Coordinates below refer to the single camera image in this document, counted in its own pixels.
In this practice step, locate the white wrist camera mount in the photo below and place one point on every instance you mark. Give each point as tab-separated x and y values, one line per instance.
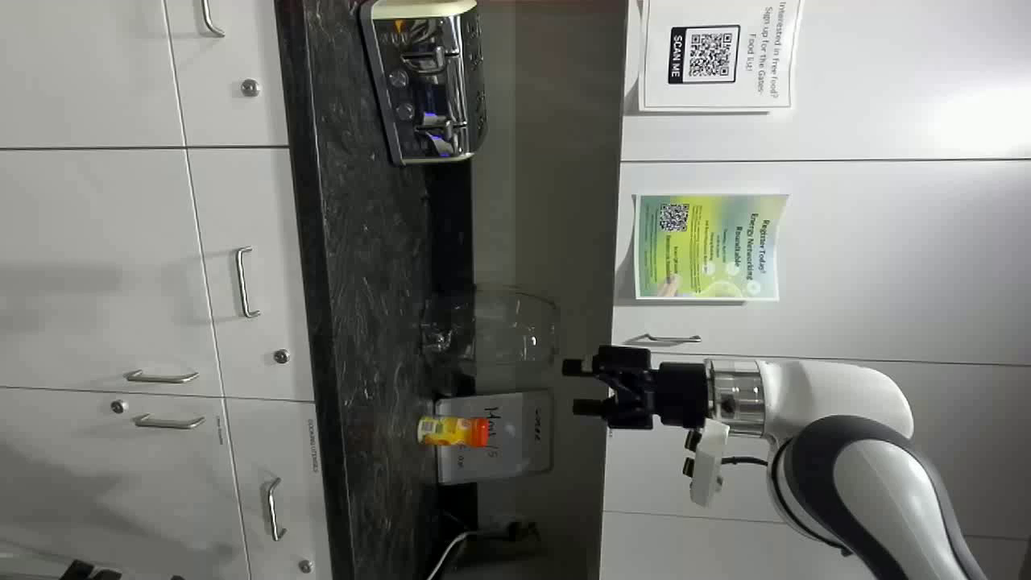
704	464

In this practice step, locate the green QR code poster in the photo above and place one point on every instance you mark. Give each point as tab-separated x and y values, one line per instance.
706	246

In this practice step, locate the white drawer front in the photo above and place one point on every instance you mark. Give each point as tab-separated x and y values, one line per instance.
277	440
229	90
246	197

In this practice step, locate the clear glass jar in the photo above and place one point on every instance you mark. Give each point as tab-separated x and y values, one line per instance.
492	326

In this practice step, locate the white QR code notice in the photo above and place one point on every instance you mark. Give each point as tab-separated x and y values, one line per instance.
719	56

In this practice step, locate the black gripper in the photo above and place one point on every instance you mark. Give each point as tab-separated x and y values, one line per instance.
642	391

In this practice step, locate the silver lower cabinet handle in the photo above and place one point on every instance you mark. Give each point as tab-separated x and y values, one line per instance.
155	425
160	379

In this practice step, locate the silver drawer handle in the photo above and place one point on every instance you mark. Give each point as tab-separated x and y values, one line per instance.
271	512
240	267
208	21

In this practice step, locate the white lower cabinet door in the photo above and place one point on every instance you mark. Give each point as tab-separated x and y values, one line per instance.
80	481
86	73
101	273

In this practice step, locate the silver door handle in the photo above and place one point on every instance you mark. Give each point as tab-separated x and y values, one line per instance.
650	339

